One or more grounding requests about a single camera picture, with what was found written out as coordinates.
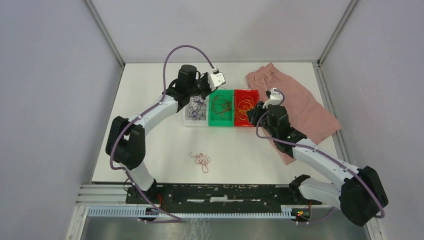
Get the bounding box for yellow cable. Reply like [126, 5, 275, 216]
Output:
[235, 94, 257, 121]

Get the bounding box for dark blue cables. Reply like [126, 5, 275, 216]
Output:
[186, 96, 208, 122]

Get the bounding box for red cables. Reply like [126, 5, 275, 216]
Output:
[211, 94, 234, 121]

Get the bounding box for coloured cable pile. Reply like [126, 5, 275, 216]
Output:
[189, 151, 212, 174]

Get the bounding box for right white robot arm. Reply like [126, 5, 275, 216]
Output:
[247, 101, 389, 227]

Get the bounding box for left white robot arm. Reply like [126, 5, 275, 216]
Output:
[105, 64, 226, 204]

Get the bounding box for red plastic bin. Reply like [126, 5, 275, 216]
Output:
[234, 89, 259, 127]

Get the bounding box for green plastic bin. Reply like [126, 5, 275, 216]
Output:
[208, 89, 235, 127]

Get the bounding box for clear plastic bin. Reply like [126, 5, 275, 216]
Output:
[182, 96, 209, 127]

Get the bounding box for pink cloth shorts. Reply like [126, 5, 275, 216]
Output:
[245, 63, 342, 145]

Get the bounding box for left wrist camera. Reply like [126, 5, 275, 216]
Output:
[207, 72, 226, 91]

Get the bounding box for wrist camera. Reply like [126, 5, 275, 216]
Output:
[207, 72, 226, 91]
[263, 87, 286, 109]

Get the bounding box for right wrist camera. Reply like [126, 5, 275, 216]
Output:
[263, 87, 286, 109]

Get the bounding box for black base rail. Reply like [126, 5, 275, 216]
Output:
[125, 183, 321, 214]

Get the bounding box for white slotted cable duct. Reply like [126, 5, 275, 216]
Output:
[86, 205, 312, 220]

